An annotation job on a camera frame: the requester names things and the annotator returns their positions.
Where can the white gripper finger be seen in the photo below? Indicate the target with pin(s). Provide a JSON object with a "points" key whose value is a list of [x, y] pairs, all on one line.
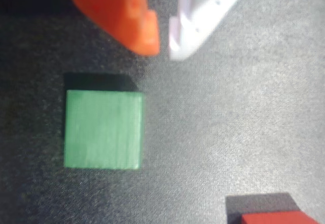
{"points": [[200, 18]]}

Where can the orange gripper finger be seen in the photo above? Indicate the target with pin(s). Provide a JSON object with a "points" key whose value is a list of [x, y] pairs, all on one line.
{"points": [[119, 13]]}

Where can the green wooden cube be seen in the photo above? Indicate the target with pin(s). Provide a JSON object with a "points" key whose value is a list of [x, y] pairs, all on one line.
{"points": [[102, 130]]}

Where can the red wooden cube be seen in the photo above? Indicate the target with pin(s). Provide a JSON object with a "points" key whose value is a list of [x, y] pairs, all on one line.
{"points": [[274, 217]]}

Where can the black felt mat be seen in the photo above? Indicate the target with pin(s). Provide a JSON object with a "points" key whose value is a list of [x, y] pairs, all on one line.
{"points": [[228, 120]]}

